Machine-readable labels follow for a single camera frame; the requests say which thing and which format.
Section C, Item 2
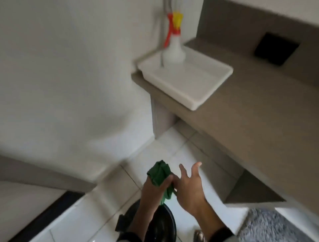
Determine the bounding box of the person's left hand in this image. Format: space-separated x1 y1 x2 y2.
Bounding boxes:
140 175 174 208

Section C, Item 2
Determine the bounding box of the person's right hand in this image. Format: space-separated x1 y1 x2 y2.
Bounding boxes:
172 162 208 217

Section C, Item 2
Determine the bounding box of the green cloth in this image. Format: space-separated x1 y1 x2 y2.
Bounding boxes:
147 160 176 205

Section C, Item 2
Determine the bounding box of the person's left forearm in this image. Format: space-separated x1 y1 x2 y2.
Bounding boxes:
128 203 163 242

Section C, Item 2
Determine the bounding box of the person's right forearm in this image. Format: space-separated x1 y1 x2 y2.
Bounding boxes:
194 199 233 242

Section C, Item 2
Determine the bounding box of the black bucket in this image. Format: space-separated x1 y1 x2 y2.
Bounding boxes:
115 199 177 242

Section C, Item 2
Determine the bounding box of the black long-sleeved top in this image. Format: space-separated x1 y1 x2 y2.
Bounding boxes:
120 226 235 242

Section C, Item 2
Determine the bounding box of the white plastic tray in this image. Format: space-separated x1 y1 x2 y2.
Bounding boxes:
137 45 234 111

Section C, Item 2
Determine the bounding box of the grey shaggy rug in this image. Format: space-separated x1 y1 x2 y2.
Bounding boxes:
237 208 319 242

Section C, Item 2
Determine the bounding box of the white spray bottle red nozzle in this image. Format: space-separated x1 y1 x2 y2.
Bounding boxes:
161 11 187 66

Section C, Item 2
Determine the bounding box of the black square plate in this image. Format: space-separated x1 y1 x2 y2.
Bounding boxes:
254 32 300 66

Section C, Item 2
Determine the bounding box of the grey metal hose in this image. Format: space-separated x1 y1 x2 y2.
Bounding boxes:
159 0 172 68

